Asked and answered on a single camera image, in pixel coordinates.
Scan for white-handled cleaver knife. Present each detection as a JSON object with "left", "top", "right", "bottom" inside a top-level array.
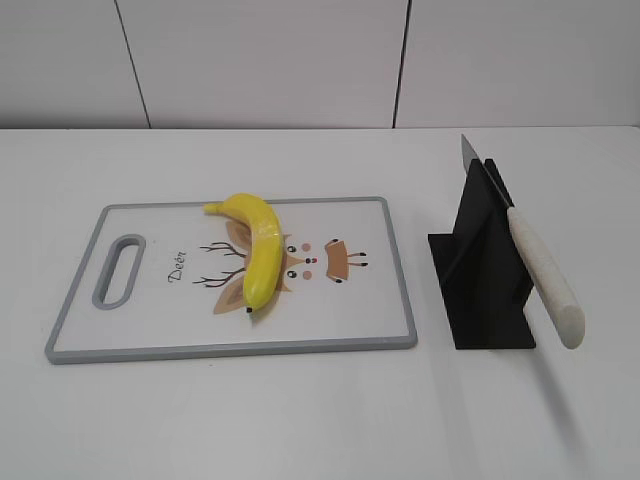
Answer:
[{"left": 481, "top": 163, "right": 585, "bottom": 350}]

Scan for white grey-rimmed cutting board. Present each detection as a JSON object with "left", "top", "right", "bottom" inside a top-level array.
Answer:
[{"left": 45, "top": 196, "right": 417, "bottom": 364}]

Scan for yellow plastic banana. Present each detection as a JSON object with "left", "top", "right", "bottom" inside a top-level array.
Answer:
[{"left": 203, "top": 193, "right": 284, "bottom": 311}]

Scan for black knife stand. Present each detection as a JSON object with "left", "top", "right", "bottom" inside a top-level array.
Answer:
[{"left": 428, "top": 159, "right": 536, "bottom": 350}]

